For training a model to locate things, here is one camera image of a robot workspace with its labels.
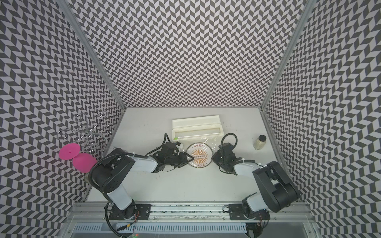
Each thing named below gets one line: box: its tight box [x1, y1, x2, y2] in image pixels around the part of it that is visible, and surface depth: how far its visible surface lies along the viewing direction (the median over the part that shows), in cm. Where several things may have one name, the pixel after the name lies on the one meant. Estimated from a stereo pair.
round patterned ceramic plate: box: [186, 142, 213, 169], surface depth 93 cm
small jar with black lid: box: [253, 134, 267, 151], surface depth 91 cm
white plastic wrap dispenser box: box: [172, 115, 225, 144], surface depth 95 cm
